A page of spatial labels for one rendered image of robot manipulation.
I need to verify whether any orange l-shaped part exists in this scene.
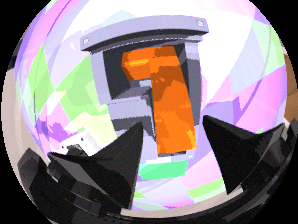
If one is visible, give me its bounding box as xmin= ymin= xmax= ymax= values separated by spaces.
xmin=121 ymin=45 xmax=197 ymax=153

